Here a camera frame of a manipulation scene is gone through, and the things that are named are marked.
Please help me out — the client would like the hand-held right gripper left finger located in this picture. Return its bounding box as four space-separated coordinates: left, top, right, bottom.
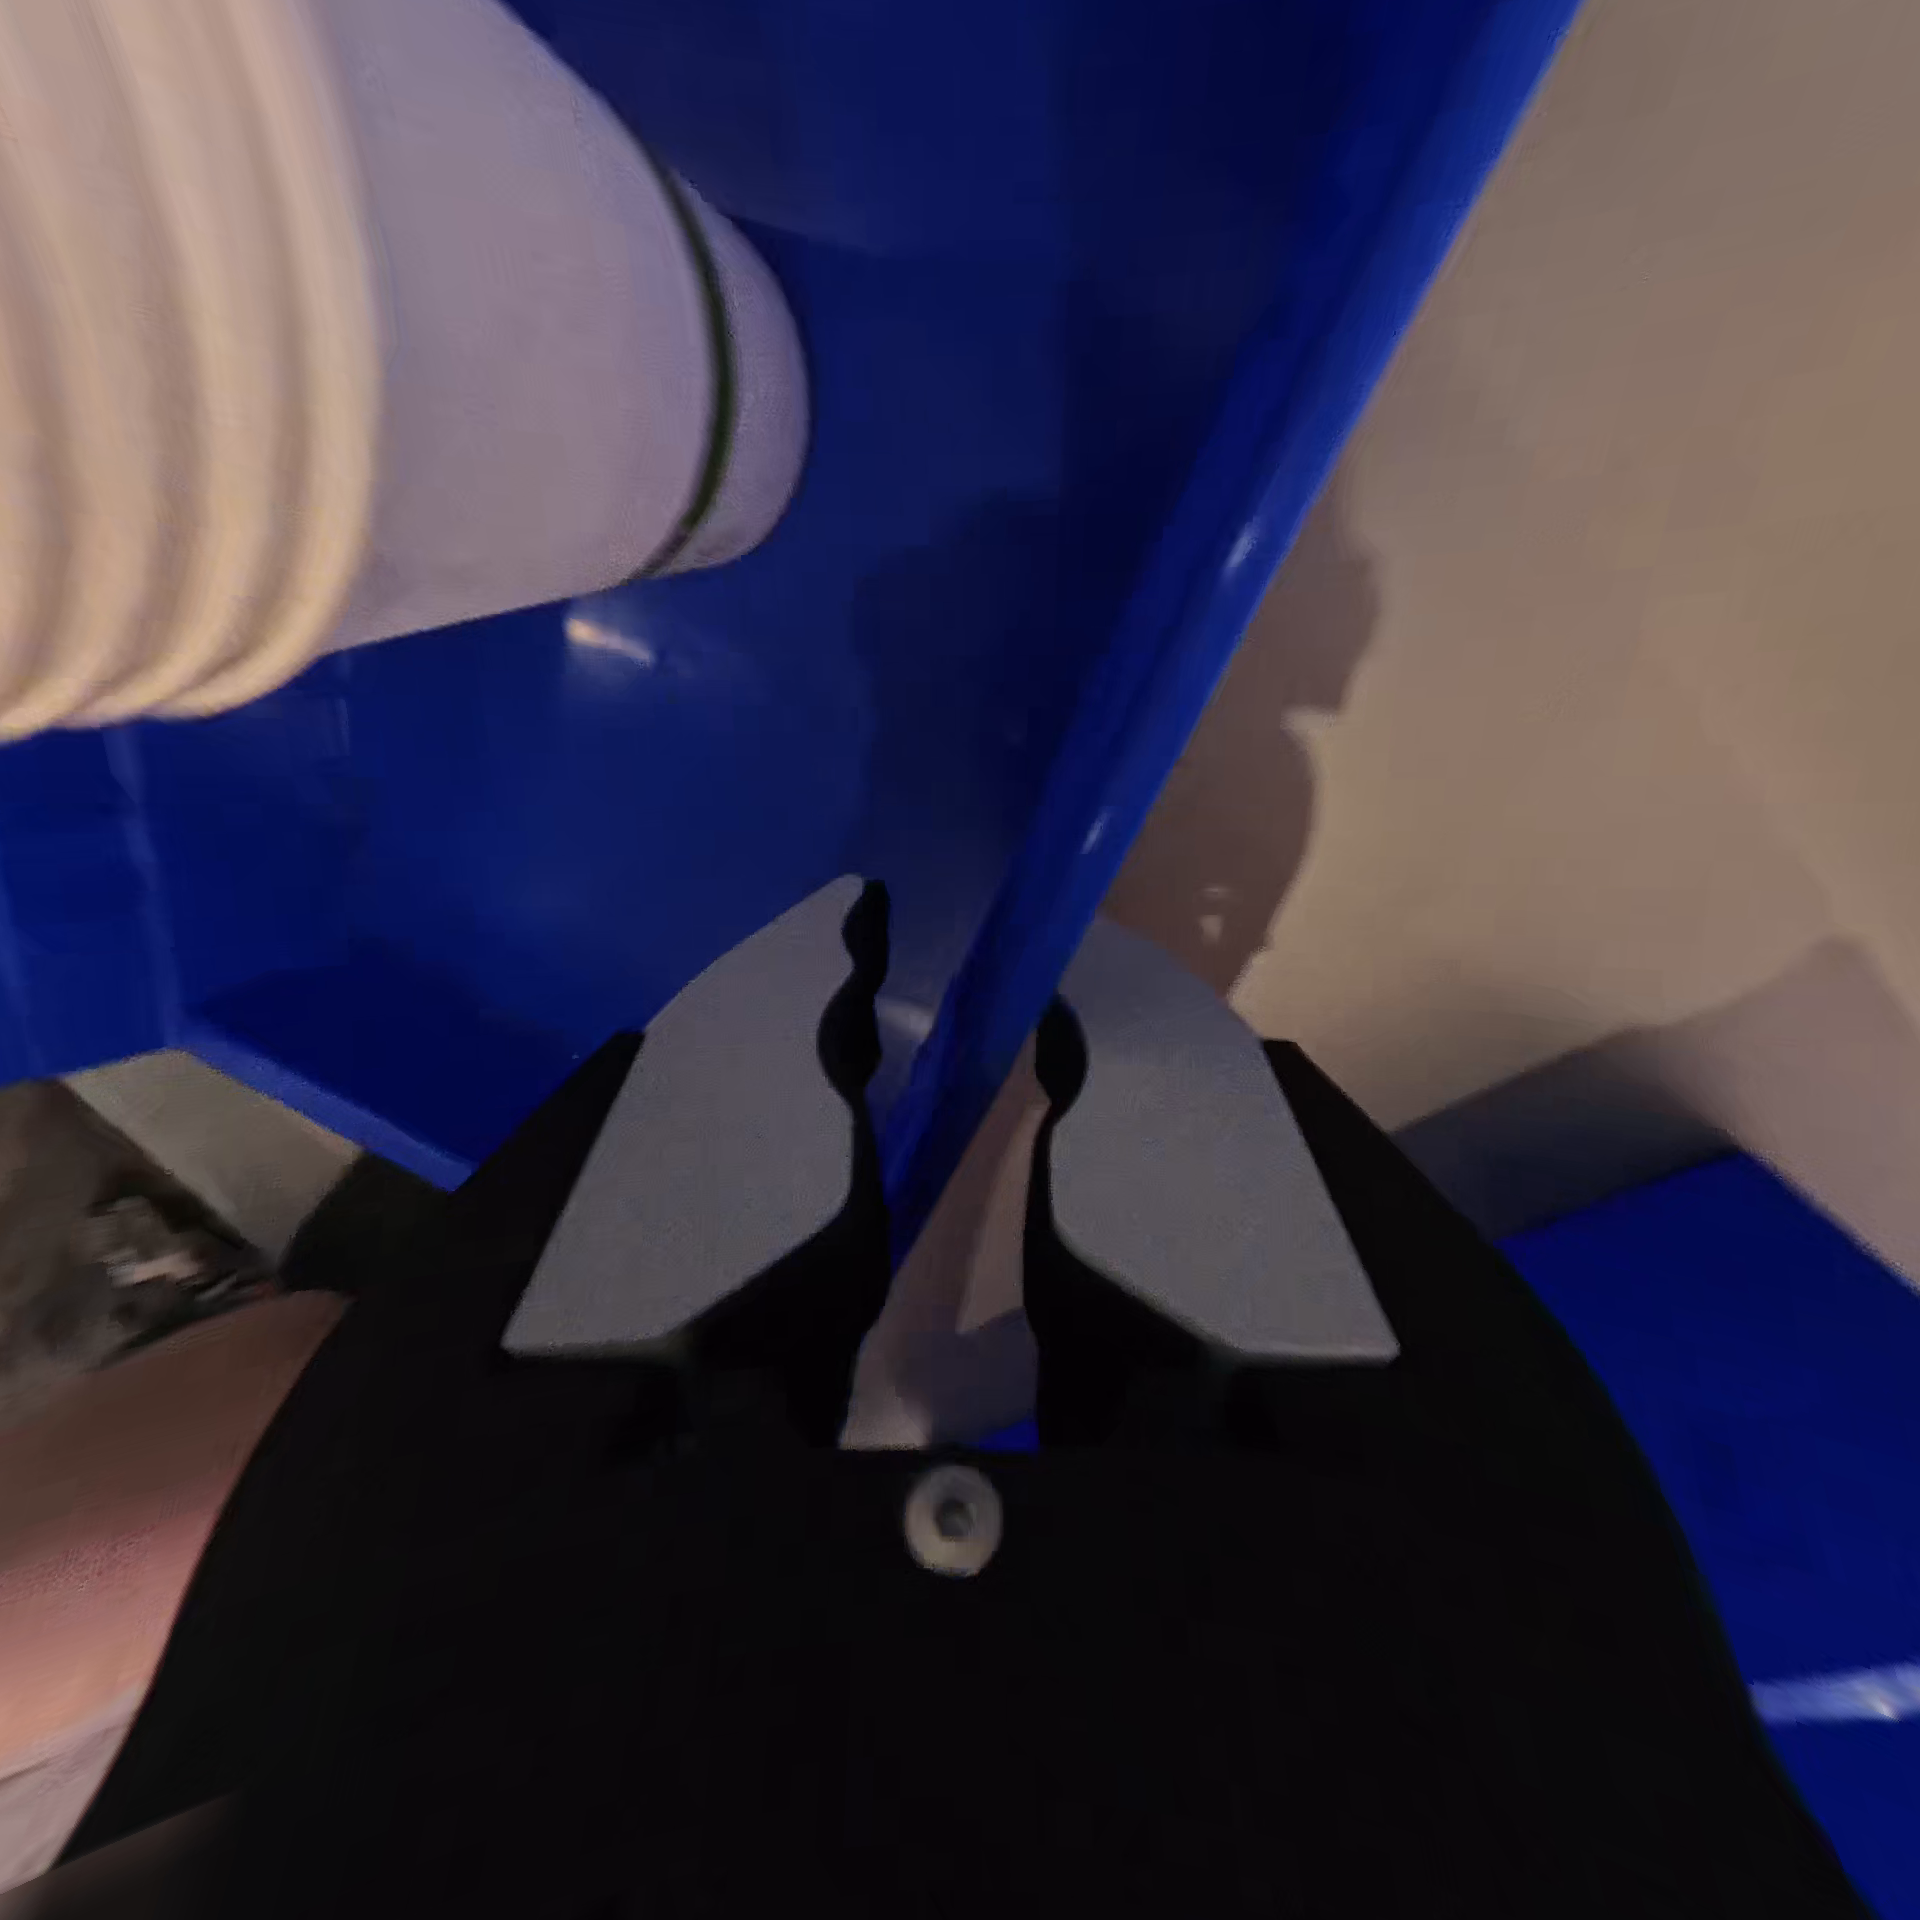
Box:
503 879 895 1413

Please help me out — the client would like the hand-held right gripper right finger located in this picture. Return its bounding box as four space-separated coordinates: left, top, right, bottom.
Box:
1021 909 1400 1417

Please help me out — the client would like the blue plastic bin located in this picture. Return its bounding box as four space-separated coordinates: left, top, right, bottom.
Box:
1395 1142 1920 1920
0 0 1588 1231

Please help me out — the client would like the person's right forearm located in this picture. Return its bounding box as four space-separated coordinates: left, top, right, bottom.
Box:
0 1292 339 1802

